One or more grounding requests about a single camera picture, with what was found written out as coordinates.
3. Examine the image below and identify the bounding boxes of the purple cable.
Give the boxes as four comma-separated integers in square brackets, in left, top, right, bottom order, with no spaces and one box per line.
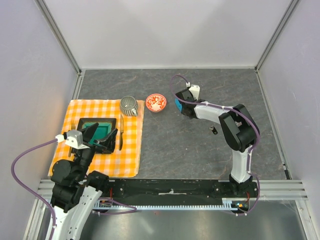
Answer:
[169,74,262,217]
[11,138,138,240]

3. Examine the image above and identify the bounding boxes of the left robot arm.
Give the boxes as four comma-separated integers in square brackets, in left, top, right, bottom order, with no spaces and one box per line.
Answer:
[46,122,118,240]

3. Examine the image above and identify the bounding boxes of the slotted cable duct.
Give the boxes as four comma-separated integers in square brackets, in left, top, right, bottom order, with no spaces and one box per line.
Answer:
[92,198,250,211]

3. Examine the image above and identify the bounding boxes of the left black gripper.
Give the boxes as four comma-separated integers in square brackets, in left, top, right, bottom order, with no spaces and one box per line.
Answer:
[74,122,118,180]

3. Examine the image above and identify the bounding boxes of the red white patterned bowl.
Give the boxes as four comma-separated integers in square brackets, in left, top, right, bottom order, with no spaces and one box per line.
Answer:
[145,93,167,113]

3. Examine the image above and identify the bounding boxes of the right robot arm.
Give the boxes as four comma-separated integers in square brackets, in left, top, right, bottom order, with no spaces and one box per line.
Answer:
[175,88,260,197]

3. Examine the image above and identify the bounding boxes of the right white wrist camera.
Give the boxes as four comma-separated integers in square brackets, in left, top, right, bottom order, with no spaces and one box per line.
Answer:
[185,82,201,101]

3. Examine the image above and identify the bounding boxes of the blue tag keyring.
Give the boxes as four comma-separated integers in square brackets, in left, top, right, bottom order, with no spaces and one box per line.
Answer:
[174,98,183,113]

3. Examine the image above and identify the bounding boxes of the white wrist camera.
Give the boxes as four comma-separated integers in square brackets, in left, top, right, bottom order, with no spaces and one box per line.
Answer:
[185,82,201,101]
[55,129,89,150]

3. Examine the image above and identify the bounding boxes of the black teal square plate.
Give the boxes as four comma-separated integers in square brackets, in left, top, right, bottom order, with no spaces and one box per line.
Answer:
[76,117,118,143]

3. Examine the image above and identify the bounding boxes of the grey striped mug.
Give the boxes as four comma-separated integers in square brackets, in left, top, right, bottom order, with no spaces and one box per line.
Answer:
[120,96,139,117]

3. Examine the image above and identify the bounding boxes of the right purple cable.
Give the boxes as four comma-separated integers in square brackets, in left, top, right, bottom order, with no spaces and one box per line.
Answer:
[169,74,262,217]

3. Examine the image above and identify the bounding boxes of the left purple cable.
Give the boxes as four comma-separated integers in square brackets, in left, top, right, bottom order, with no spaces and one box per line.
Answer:
[11,138,138,240]

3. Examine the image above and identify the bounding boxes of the orange checkered cloth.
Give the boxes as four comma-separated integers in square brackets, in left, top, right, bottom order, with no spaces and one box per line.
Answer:
[62,99,145,178]

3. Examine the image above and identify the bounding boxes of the silver knife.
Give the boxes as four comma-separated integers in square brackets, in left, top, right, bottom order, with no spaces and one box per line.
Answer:
[119,115,125,151]

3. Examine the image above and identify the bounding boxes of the silver fork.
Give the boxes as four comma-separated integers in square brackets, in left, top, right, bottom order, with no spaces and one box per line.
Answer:
[67,119,77,158]

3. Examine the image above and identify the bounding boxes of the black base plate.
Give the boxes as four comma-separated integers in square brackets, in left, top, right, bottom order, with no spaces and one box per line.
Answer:
[102,178,258,207]

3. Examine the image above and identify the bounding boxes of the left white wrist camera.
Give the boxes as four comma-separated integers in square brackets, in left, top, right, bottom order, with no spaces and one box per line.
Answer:
[55,129,89,150]

